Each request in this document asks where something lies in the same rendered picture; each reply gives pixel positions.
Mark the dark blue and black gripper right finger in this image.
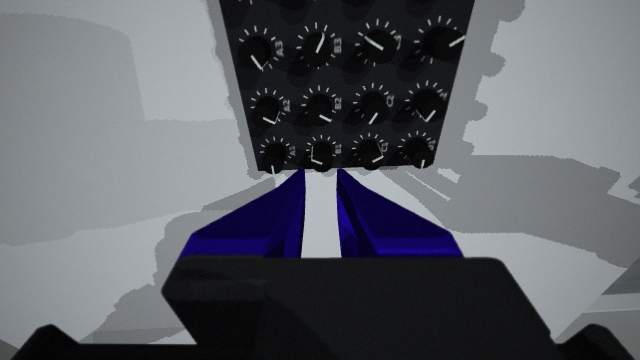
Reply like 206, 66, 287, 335
336, 168, 464, 258

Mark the black knob box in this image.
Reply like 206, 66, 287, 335
219, 0, 475, 175

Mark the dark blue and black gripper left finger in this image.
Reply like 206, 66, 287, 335
177, 169, 306, 260

